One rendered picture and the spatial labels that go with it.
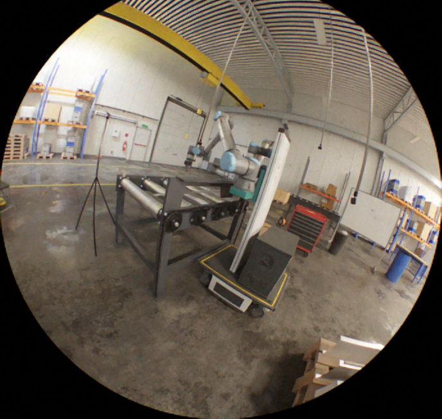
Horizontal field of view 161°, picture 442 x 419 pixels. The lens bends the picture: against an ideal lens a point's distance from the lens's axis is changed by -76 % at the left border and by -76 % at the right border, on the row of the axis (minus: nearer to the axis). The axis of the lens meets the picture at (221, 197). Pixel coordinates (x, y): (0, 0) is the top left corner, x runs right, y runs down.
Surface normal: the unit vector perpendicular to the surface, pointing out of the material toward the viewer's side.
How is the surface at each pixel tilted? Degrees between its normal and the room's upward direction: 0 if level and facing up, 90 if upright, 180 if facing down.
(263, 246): 90
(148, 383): 0
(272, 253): 90
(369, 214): 90
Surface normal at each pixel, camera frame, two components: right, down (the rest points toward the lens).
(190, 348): 0.28, -0.93
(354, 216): -0.83, -0.11
